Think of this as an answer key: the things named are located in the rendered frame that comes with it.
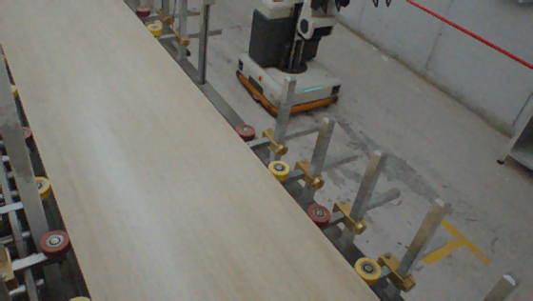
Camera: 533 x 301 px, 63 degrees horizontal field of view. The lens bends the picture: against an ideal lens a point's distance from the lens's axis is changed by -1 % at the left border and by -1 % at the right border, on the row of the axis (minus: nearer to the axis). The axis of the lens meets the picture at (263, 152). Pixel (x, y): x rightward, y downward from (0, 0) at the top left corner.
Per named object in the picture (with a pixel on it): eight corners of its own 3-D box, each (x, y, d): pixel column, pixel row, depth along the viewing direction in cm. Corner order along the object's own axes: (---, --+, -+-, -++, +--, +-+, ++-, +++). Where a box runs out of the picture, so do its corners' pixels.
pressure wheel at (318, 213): (316, 246, 154) (324, 224, 146) (297, 233, 157) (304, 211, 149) (327, 232, 159) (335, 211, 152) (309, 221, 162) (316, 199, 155)
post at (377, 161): (344, 242, 172) (381, 146, 141) (349, 249, 169) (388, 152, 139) (337, 245, 170) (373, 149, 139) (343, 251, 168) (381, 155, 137)
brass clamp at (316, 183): (305, 167, 184) (306, 157, 181) (324, 188, 176) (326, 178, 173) (292, 170, 181) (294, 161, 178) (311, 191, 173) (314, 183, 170)
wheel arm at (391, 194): (392, 193, 178) (395, 186, 175) (398, 199, 176) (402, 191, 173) (305, 230, 157) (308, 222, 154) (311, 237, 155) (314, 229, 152)
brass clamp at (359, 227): (343, 207, 169) (345, 197, 166) (365, 231, 161) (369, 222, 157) (330, 211, 166) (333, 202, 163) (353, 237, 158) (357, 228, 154)
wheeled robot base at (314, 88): (233, 77, 382) (236, 50, 366) (293, 66, 412) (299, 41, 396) (274, 120, 341) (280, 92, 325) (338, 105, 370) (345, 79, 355)
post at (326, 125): (305, 206, 189) (330, 113, 159) (309, 211, 187) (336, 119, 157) (298, 209, 188) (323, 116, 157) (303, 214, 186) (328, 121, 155)
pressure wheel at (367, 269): (366, 303, 139) (378, 282, 131) (343, 291, 141) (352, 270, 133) (373, 284, 144) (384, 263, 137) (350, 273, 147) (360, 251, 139)
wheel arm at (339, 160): (351, 156, 193) (354, 149, 191) (357, 161, 191) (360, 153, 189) (268, 185, 172) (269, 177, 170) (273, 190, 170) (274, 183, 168)
